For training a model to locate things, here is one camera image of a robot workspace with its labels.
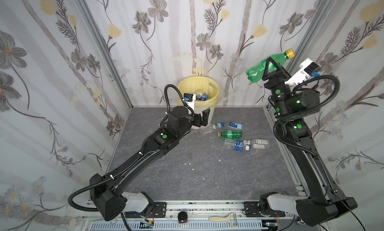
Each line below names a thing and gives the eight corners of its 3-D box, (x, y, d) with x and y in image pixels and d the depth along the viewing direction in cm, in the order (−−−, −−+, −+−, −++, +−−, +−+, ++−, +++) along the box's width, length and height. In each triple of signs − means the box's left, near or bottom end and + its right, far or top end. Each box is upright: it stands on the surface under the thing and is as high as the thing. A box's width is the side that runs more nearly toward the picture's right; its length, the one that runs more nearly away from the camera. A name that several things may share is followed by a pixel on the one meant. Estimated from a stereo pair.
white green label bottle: (243, 151, 98) (246, 147, 93) (241, 143, 102) (244, 139, 97) (267, 151, 98) (270, 147, 93) (264, 143, 102) (267, 139, 97)
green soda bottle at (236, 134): (219, 141, 102) (220, 137, 98) (217, 135, 105) (218, 131, 101) (241, 138, 103) (243, 134, 99) (239, 133, 106) (241, 129, 103)
